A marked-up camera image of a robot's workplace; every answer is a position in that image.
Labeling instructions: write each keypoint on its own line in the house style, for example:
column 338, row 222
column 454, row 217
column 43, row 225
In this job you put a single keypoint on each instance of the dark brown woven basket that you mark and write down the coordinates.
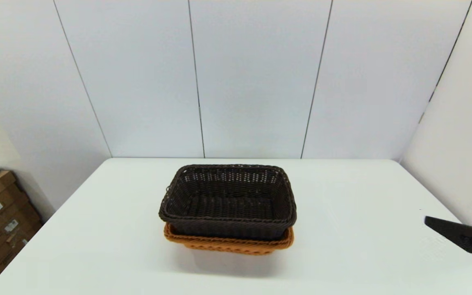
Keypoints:
column 228, row 229

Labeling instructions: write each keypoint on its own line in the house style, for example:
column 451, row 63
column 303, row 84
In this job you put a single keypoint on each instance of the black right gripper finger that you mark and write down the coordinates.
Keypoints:
column 463, row 237

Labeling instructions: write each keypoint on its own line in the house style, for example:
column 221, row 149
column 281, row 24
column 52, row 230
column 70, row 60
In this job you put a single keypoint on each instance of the orange woven basket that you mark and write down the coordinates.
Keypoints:
column 228, row 246

